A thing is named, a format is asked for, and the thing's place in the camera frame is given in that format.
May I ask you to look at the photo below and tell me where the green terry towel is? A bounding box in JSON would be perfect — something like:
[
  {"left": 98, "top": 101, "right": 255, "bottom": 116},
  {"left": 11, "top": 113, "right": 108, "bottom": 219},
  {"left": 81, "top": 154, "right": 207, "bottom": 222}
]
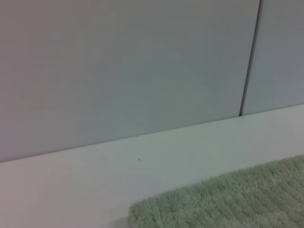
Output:
[{"left": 127, "top": 154, "right": 304, "bottom": 228}]

